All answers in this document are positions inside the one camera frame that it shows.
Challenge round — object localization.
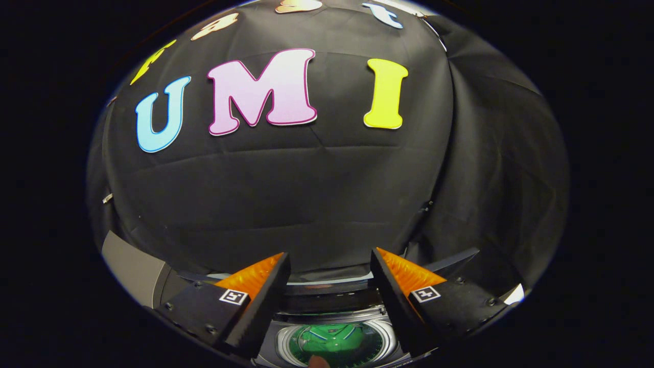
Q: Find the black backdrop cloth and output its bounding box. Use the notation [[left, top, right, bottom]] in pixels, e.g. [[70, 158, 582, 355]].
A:
[[86, 0, 570, 297]]

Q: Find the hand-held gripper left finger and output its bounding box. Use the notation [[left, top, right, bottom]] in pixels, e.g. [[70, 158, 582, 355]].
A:
[[155, 252, 292, 359]]

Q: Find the green polo shirt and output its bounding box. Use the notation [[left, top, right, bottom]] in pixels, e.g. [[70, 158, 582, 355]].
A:
[[289, 323, 385, 368]]

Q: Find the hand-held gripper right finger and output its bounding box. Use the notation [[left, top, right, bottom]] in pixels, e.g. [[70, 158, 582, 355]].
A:
[[370, 247, 505, 357]]

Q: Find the white board with yellow strip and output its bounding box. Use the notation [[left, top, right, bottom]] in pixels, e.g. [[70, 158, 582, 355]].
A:
[[503, 283, 525, 306]]

